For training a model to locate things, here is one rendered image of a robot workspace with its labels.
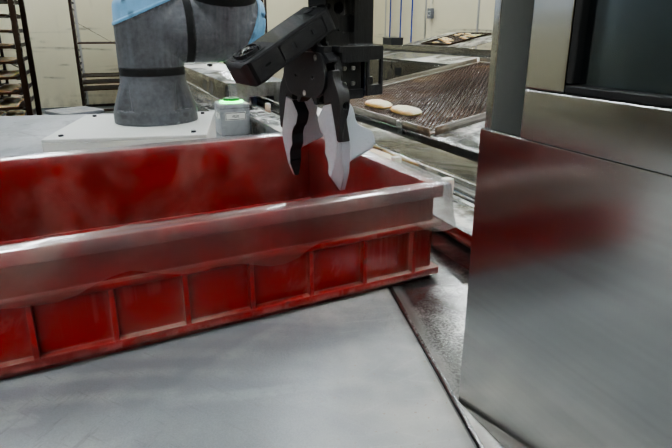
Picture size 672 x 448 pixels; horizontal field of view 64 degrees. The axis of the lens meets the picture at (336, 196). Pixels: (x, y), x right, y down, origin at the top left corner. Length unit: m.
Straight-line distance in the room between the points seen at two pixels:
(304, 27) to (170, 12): 0.51
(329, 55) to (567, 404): 0.38
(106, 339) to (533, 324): 0.31
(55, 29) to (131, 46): 7.04
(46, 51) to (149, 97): 7.07
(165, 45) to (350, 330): 0.69
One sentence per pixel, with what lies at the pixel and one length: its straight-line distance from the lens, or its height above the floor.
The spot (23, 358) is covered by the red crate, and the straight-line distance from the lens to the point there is 0.47.
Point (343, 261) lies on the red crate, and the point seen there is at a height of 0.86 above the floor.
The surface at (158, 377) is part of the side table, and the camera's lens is 0.44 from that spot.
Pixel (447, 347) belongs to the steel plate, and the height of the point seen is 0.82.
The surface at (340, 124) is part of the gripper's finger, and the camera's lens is 0.54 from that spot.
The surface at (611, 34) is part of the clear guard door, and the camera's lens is 0.27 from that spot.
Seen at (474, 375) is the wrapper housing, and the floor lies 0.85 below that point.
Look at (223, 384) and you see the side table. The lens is 0.42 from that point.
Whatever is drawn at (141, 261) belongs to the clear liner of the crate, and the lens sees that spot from 0.43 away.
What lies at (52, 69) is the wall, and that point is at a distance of 8.08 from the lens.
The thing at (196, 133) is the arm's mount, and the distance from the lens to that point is 0.92.
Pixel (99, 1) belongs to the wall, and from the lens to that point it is 8.06.
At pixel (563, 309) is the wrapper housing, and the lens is 0.30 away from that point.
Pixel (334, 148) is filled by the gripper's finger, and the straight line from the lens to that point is 0.55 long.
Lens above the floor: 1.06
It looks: 17 degrees down
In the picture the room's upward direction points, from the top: straight up
